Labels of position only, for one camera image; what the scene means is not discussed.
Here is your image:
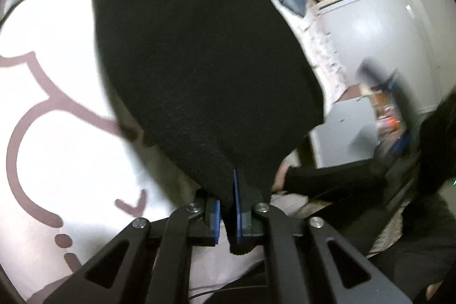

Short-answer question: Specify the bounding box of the person in black clothes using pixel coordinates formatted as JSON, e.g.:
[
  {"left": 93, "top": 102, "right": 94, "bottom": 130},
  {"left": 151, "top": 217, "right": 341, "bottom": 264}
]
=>
[{"left": 367, "top": 90, "right": 456, "bottom": 304}]

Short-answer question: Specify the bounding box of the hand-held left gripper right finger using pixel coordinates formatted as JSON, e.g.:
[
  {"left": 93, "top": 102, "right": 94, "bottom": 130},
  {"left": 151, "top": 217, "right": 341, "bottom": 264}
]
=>
[{"left": 232, "top": 169, "right": 414, "bottom": 304}]

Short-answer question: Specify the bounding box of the person's right forearm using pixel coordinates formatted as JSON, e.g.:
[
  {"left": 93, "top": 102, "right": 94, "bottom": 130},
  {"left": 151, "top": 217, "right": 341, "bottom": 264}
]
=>
[{"left": 285, "top": 160, "right": 392, "bottom": 201}]

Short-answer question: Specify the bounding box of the black garment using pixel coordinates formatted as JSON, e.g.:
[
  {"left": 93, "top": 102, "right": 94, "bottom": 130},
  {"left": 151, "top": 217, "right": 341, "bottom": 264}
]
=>
[{"left": 91, "top": 0, "right": 325, "bottom": 255}]

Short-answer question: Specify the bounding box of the white pink printed blanket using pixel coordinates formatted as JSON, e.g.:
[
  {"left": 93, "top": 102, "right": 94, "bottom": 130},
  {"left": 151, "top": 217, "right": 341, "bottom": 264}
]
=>
[{"left": 0, "top": 0, "right": 344, "bottom": 304}]

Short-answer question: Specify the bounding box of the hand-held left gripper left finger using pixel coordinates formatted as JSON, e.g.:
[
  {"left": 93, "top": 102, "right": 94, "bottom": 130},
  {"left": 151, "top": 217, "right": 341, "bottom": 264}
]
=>
[{"left": 43, "top": 199, "right": 223, "bottom": 304}]

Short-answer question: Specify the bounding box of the person's right hand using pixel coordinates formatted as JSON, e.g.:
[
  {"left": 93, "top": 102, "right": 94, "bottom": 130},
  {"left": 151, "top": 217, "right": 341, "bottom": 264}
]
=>
[{"left": 272, "top": 162, "right": 291, "bottom": 191}]

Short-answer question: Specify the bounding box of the small white cabinet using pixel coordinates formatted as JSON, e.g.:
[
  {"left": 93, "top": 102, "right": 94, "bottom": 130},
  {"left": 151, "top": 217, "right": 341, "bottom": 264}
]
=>
[{"left": 308, "top": 99, "right": 382, "bottom": 167}]

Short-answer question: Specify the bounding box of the dark blurred clutter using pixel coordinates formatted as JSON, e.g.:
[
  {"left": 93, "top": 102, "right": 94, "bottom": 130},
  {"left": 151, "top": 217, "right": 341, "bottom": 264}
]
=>
[{"left": 358, "top": 58, "right": 416, "bottom": 162}]

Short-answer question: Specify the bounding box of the tall white cabinet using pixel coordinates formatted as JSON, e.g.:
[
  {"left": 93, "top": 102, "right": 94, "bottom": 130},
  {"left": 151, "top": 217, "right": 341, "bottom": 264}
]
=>
[{"left": 315, "top": 0, "right": 449, "bottom": 112}]

